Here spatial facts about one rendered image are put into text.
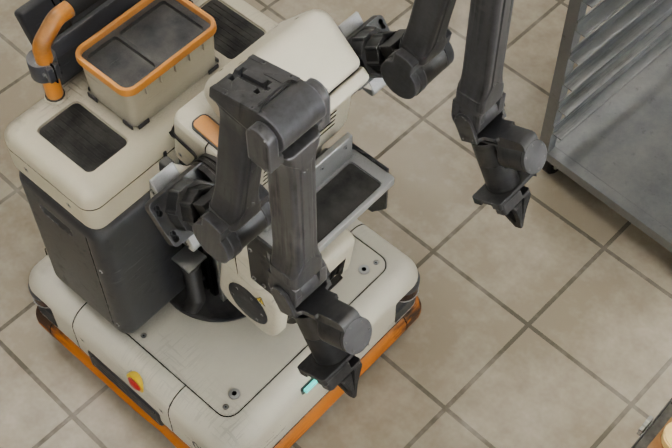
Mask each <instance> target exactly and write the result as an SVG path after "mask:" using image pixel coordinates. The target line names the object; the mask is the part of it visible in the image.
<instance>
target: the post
mask: <svg viewBox="0 0 672 448"><path fill-rule="evenodd" d="M586 9H587V5H586V4H585V3H583V2H582V0H569V5H568V10H567V14H566V19H565V24H564V28H563V33H562V38H561V42H560V47H559V52H558V56H557V61H556V66H555V70H554V75H553V80H552V84H551V89H550V94H549V98H548V103H547V108H546V112H545V117H544V122H543V127H542V131H541V136H540V140H541V141H543V142H544V143H545V145H546V148H547V154H548V153H549V152H550V151H551V150H552V149H553V148H554V147H555V143H556V139H557V137H555V136H554V135H553V134H552V130H553V126H554V125H555V124H556V123H558V122H559V121H560V120H561V117H562V113H560V112H559V111H558V110H557V108H558V103H559V101H560V100H562V99H563V98H564V97H565V96H566V95H567V91H568V89H567V88H566V87H565V86H563V81H564V77H565V76H566V75H567V74H568V73H569V72H571V71H572V70H573V65H574V62H573V61H571V60H570V59H569V55H570V50H571V49H572V48H573V47H574V46H576V45H577V44H578V43H579V40H580V34H579V33H577V32H576V31H575V28H576V23H577V21H578V20H579V19H580V18H582V17H583V16H584V15H585V14H586Z"/></svg>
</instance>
